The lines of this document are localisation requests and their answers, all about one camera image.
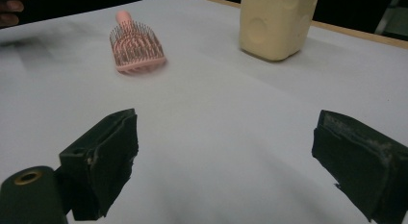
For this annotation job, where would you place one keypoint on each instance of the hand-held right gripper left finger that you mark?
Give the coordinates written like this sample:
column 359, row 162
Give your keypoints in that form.
column 106, row 160

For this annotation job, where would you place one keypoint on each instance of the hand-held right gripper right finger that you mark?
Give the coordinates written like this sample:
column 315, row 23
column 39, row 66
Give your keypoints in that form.
column 356, row 160

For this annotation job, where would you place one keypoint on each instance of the pink hairbrush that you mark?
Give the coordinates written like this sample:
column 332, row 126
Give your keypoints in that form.
column 136, row 47

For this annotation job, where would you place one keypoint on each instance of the cream plastic container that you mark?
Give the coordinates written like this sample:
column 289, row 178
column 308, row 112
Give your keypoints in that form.
column 274, row 23

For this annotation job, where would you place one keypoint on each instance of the white table cover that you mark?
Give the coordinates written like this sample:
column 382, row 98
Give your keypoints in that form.
column 218, row 115

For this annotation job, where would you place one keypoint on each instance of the grey metal stand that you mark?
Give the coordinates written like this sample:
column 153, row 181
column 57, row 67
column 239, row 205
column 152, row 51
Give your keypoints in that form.
column 393, row 19

